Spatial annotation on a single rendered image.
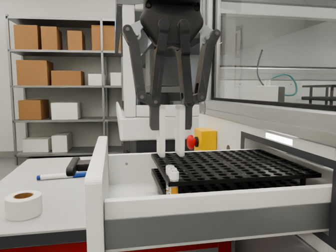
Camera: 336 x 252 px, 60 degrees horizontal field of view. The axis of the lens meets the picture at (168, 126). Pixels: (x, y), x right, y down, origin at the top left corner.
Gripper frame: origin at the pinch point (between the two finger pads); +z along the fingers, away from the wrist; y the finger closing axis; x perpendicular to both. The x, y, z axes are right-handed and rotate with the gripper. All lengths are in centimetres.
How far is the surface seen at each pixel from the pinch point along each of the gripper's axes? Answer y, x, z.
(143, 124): -5, -85, 9
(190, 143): -12.7, -36.6, 8.7
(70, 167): 13.7, -1.9, 5.2
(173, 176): 0.2, 3.4, 5.6
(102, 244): 9.0, 9.2, 10.9
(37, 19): 104, -381, -98
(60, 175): 23, -48, 19
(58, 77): 83, -390, -23
